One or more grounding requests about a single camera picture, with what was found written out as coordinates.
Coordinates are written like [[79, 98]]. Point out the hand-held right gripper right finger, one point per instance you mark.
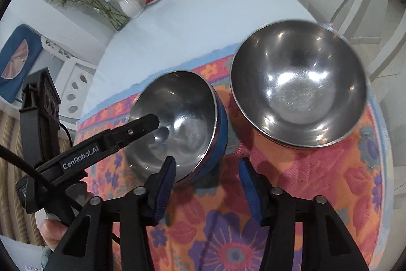
[[252, 191]]

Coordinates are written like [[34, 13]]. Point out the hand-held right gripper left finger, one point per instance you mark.
[[163, 188]]

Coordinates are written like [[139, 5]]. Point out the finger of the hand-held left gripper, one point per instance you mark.
[[133, 131]]

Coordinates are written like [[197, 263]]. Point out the blue steel bowl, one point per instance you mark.
[[190, 118]]

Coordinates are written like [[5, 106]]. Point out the person's left hand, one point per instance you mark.
[[52, 233]]

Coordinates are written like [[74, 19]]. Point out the beige striped seat cushion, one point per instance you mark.
[[9, 125]]

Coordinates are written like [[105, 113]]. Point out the blue chair cushion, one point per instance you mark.
[[19, 61]]

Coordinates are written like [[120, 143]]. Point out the floral orange tablecloth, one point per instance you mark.
[[317, 179]]

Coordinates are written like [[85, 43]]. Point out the glass vase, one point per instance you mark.
[[119, 20]]

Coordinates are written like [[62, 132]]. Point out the plain steel bowl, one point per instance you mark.
[[301, 83]]

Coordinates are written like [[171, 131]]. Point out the white ceramic vase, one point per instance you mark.
[[131, 7]]

